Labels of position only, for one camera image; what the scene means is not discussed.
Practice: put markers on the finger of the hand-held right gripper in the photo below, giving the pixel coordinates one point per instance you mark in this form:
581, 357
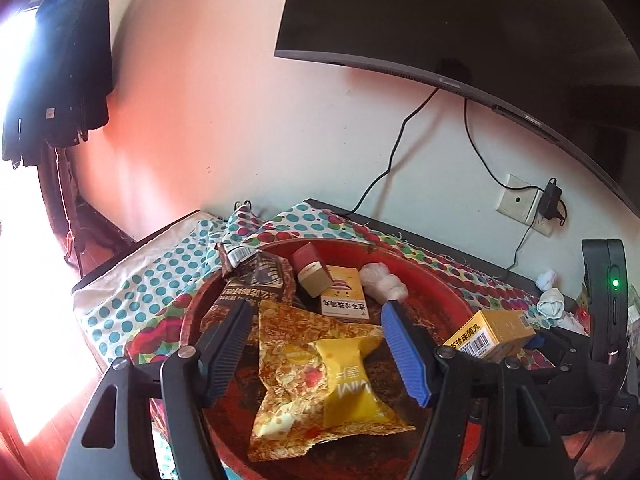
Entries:
555, 384
537, 342

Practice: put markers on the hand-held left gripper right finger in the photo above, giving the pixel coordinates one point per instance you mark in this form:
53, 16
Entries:
405, 355

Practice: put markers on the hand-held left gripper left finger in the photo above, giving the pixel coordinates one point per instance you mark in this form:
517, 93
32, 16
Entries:
229, 352

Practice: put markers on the yellow medicine box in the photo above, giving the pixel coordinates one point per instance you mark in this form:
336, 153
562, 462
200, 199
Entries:
495, 332
345, 305

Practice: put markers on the red round tray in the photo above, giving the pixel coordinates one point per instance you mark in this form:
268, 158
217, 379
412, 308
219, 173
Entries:
435, 305

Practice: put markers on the yellow snack packet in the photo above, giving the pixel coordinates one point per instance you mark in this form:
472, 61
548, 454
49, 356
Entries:
300, 360

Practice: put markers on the white plastic bundle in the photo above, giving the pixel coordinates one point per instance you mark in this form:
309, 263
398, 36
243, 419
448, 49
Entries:
382, 282

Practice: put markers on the brown snack packet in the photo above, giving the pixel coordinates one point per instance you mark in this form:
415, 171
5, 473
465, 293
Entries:
260, 280

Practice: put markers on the small red box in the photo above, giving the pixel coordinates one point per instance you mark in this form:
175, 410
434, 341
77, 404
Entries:
307, 260

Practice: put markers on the white sock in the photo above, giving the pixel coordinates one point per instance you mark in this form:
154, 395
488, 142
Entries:
550, 304

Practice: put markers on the white crumpled tissue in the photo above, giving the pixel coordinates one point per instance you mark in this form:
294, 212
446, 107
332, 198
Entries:
546, 278

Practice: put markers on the polka dot cloth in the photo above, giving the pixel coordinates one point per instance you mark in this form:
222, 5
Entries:
165, 270

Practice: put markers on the black power adapter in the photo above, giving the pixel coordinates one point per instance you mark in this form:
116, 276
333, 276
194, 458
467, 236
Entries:
551, 197

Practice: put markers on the dark red curtain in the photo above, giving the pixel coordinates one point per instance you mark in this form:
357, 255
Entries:
85, 230

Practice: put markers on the black flat screen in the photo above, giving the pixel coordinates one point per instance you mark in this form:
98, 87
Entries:
450, 20

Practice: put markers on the dark hanging clothes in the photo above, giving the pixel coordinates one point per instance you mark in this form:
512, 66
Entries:
65, 70

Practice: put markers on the bright window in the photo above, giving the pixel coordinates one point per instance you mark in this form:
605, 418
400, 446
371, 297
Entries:
15, 60

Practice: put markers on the white wall power socket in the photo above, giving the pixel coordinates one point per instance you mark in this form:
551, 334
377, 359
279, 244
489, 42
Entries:
542, 226

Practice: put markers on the white wall plate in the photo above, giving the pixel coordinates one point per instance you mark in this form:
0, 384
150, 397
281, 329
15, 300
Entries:
517, 200

